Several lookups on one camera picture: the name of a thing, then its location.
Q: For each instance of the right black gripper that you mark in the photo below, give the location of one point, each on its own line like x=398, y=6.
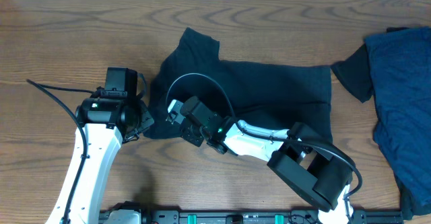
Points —
x=189, y=138

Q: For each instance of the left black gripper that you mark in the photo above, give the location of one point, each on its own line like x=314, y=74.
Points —
x=147, y=118

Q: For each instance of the dark teal t-shirt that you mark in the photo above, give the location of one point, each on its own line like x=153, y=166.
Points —
x=264, y=95

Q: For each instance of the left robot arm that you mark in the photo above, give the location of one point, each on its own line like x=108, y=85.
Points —
x=103, y=126

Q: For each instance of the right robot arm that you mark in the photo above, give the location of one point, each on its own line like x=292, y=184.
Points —
x=314, y=169

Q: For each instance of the black garment under blue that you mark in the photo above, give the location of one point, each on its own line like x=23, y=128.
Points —
x=354, y=74

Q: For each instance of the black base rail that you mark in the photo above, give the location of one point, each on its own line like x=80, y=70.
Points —
x=132, y=212

